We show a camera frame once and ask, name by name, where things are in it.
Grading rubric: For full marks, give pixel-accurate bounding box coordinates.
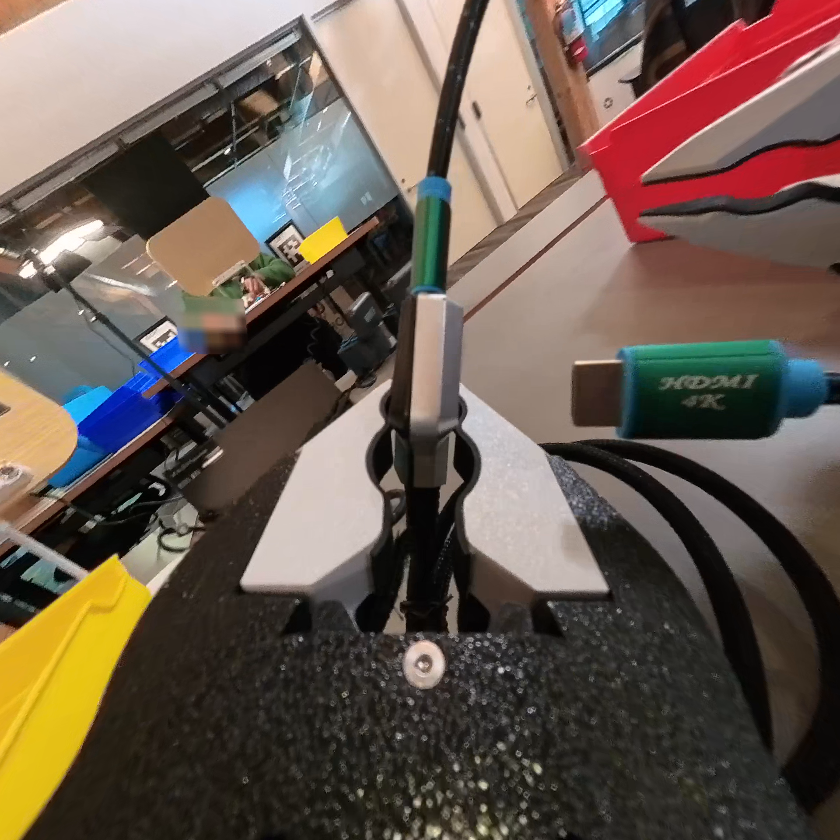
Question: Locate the fire extinguisher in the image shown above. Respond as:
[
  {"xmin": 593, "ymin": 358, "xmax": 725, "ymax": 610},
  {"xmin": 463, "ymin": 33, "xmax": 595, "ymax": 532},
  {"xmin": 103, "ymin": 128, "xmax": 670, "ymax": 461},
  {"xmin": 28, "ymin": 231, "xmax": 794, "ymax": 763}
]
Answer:
[{"xmin": 558, "ymin": 0, "xmax": 588, "ymax": 64}]

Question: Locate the exterior window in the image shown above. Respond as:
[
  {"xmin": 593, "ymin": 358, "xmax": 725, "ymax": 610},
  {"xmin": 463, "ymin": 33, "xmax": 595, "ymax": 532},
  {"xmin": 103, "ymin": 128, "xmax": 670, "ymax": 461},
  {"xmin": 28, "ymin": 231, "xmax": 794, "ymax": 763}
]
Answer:
[{"xmin": 574, "ymin": 0, "xmax": 647, "ymax": 73}]

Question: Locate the large yellow storage bin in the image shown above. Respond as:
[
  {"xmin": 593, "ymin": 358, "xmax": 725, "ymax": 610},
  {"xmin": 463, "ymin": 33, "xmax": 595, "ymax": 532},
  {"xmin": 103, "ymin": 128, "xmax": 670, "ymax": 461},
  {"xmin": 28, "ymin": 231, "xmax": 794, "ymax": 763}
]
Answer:
[{"xmin": 0, "ymin": 554, "xmax": 153, "ymax": 840}]

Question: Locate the framed marker tag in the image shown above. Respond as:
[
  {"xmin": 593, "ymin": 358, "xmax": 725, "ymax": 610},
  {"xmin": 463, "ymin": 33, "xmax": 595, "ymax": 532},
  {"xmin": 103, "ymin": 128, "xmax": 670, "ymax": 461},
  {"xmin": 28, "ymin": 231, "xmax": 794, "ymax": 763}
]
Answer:
[
  {"xmin": 266, "ymin": 222, "xmax": 309, "ymax": 270},
  {"xmin": 134, "ymin": 319, "xmax": 179, "ymax": 352}
]

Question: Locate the black hard case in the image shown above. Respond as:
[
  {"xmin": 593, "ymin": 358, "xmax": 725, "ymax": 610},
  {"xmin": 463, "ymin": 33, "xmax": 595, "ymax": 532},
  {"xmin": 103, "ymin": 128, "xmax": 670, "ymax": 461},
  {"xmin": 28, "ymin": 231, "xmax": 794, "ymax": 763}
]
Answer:
[
  {"xmin": 348, "ymin": 292, "xmax": 389, "ymax": 342},
  {"xmin": 338, "ymin": 328, "xmax": 395, "ymax": 380}
]

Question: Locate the small yellow bin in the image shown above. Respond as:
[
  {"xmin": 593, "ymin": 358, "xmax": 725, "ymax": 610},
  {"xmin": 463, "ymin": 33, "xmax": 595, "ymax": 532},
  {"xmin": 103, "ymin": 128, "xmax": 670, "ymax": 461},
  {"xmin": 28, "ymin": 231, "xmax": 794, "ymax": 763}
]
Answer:
[{"xmin": 298, "ymin": 217, "xmax": 349, "ymax": 262}]

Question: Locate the red storage bin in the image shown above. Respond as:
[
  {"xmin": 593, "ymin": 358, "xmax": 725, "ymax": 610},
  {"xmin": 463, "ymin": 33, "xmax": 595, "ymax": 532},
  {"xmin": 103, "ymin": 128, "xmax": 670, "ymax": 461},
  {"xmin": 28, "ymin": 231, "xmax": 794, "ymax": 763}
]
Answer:
[{"xmin": 577, "ymin": 0, "xmax": 840, "ymax": 244}]

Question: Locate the blue storage bin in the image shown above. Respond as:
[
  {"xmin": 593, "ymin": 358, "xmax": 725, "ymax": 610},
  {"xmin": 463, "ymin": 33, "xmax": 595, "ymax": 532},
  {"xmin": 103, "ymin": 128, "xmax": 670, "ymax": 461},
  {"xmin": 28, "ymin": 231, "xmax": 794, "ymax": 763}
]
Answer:
[
  {"xmin": 138, "ymin": 341, "xmax": 198, "ymax": 383},
  {"xmin": 49, "ymin": 381, "xmax": 185, "ymax": 490}
]

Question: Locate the grey adapter hub braided cable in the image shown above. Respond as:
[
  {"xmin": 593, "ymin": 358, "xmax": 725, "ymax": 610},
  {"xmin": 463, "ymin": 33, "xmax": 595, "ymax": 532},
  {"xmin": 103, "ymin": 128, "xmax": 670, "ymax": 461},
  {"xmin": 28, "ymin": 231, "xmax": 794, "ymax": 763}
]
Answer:
[{"xmin": 392, "ymin": 293, "xmax": 840, "ymax": 815}]

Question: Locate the long brown-edged table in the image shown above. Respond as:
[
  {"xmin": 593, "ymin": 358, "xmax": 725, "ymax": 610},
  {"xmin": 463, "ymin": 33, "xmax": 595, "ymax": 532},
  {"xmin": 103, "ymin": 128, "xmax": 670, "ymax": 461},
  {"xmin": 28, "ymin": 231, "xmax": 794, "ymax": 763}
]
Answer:
[{"xmin": 0, "ymin": 217, "xmax": 382, "ymax": 552}]

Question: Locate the black light stand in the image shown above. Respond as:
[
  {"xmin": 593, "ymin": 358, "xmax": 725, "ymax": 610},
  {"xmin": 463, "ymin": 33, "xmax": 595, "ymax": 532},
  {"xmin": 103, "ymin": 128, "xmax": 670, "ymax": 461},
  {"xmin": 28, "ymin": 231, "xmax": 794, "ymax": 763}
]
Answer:
[{"xmin": 20, "ymin": 249, "xmax": 231, "ymax": 427}]

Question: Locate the glass partition window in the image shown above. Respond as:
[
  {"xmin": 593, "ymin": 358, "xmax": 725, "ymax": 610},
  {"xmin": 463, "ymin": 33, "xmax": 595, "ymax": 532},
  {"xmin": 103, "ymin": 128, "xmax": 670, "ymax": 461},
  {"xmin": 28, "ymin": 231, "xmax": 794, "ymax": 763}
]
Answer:
[{"xmin": 0, "ymin": 16, "xmax": 404, "ymax": 408}]

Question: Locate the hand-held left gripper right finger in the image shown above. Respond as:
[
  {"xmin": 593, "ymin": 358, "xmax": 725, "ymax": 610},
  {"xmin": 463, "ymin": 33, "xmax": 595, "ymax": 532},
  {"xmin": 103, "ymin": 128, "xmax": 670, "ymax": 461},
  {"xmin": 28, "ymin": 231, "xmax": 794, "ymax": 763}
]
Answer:
[{"xmin": 458, "ymin": 382, "xmax": 611, "ymax": 609}]

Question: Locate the wooden stand board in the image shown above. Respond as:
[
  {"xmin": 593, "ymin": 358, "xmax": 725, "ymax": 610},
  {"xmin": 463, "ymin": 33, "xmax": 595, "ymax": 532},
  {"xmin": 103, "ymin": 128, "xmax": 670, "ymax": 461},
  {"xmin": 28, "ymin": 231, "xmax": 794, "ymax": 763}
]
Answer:
[{"xmin": 0, "ymin": 369, "xmax": 78, "ymax": 519}]

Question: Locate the white door with lever handle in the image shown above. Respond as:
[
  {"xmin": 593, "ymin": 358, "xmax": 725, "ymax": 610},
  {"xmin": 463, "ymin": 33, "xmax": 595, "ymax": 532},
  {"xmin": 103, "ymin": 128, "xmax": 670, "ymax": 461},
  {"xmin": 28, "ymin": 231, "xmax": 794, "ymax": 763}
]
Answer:
[{"xmin": 308, "ymin": 0, "xmax": 519, "ymax": 263}]

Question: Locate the white double door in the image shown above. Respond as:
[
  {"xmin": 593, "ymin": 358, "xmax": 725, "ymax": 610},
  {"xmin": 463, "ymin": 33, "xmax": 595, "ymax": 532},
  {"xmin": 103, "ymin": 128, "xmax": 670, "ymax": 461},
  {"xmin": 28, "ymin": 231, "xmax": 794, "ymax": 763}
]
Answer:
[{"xmin": 459, "ymin": 0, "xmax": 572, "ymax": 211}]

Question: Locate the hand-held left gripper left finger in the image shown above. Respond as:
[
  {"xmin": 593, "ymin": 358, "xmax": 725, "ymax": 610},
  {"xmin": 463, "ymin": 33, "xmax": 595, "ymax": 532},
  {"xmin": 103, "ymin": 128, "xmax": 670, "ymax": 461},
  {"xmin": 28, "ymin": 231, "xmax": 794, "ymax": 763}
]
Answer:
[{"xmin": 239, "ymin": 379, "xmax": 396, "ymax": 609}]

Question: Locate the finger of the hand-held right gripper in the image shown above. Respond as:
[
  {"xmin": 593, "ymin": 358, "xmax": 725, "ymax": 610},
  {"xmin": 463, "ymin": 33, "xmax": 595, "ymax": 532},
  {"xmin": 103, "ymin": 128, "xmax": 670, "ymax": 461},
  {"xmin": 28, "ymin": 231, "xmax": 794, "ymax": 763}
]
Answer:
[
  {"xmin": 640, "ymin": 42, "xmax": 840, "ymax": 188},
  {"xmin": 638, "ymin": 176, "xmax": 840, "ymax": 270}
]

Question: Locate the black wall panel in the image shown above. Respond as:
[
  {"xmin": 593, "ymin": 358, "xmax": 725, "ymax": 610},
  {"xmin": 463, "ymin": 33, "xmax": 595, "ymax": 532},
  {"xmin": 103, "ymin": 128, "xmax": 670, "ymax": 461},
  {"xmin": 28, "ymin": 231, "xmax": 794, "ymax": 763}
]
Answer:
[{"xmin": 82, "ymin": 134, "xmax": 211, "ymax": 240}]

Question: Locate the black chair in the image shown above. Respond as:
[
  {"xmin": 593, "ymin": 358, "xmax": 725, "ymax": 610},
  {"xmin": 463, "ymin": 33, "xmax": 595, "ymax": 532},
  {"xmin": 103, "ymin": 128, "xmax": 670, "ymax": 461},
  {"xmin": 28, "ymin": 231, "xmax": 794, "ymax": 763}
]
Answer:
[{"xmin": 620, "ymin": 0, "xmax": 775, "ymax": 99}]

